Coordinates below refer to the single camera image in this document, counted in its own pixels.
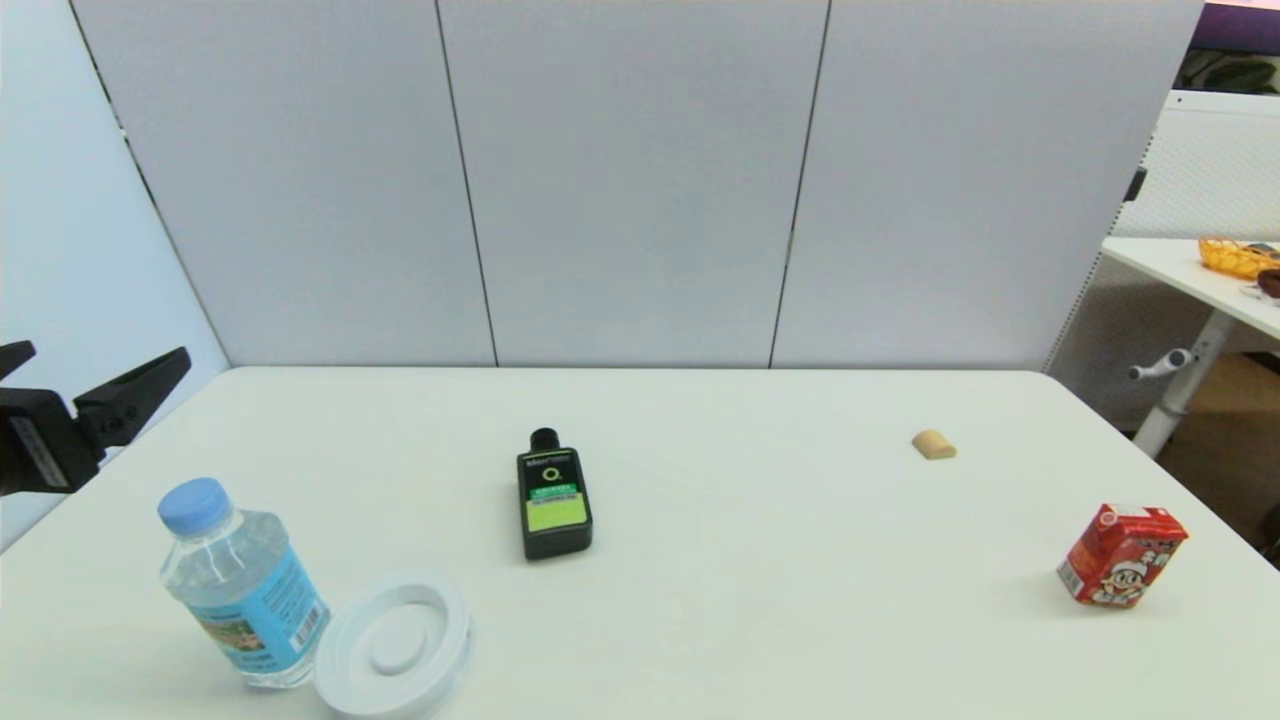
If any orange woven basket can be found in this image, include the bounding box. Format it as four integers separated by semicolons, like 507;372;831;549
1198;237;1280;280

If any clear soda water bottle blue cap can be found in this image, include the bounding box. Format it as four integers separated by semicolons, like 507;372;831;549
157;477;331;691

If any grey desk crank handle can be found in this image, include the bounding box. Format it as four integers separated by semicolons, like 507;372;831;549
1129;349;1196;382

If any green plant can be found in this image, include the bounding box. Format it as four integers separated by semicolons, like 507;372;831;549
1180;55;1279;96

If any white perforated panel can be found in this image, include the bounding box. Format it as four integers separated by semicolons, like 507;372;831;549
1045;90;1280;431

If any red cartoon milk carton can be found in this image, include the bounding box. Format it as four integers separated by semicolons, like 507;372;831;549
1056;503;1188;608

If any white side desk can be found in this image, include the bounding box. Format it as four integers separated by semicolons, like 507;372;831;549
1101;237;1280;459

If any black bottle with green label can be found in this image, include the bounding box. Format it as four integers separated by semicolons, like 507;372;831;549
517;428;594;561

